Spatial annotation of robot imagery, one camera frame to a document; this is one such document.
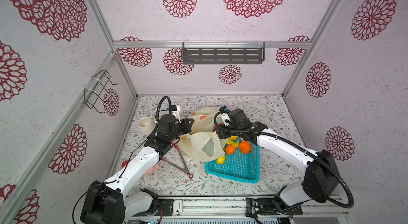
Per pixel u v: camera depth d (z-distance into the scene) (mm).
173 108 713
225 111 727
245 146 871
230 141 939
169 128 589
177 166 866
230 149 877
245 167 860
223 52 945
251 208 715
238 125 625
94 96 755
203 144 702
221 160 853
